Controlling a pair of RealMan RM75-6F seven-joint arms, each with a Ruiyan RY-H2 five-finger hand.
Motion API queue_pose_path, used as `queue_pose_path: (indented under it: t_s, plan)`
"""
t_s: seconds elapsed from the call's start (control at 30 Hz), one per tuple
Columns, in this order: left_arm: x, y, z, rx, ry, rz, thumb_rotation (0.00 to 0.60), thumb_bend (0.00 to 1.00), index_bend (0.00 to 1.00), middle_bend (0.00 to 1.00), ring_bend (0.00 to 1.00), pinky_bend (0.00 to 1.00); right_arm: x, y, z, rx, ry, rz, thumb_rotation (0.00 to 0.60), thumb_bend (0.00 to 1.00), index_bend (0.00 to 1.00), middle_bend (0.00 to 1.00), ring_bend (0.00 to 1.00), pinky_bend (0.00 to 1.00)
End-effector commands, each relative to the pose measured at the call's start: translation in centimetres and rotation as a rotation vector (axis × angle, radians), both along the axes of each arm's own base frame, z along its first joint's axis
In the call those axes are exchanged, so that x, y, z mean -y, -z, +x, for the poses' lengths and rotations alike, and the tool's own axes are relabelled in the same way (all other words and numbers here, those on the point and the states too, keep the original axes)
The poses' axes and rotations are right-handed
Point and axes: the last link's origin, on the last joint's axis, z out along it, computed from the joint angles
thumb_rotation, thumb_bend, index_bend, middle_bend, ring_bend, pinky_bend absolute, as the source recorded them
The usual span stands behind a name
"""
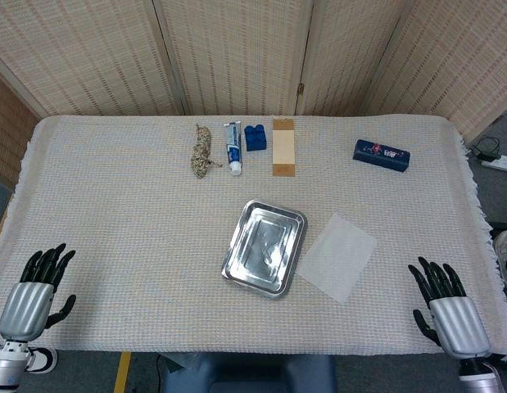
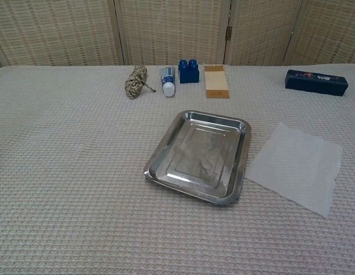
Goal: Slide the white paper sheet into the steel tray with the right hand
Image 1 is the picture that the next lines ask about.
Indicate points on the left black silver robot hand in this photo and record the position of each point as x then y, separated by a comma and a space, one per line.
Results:
25, 305

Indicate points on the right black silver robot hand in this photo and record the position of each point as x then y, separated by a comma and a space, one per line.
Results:
458, 323

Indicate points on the white paper sheet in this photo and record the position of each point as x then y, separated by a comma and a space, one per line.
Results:
339, 258

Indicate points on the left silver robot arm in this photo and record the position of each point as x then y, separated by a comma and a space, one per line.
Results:
7, 364

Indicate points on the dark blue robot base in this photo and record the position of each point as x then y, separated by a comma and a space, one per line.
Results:
253, 374

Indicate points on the dark blue box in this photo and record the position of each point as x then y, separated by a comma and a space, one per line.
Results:
380, 155

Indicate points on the metal tray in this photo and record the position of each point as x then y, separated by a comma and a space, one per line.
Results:
263, 249

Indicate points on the white woven tablecloth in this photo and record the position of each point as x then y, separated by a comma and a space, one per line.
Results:
134, 229

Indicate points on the white power strip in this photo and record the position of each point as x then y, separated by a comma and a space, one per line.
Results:
499, 163

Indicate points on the wooden block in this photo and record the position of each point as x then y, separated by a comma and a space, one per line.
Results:
283, 147

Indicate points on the blue white toothpaste tube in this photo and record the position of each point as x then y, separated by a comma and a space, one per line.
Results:
233, 147

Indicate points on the blue toy building block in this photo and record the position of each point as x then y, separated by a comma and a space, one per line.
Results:
255, 139

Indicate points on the brass screen hinge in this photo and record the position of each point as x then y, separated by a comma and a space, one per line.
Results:
301, 89

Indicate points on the beige woven folding screen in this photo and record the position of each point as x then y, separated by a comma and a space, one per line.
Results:
236, 53

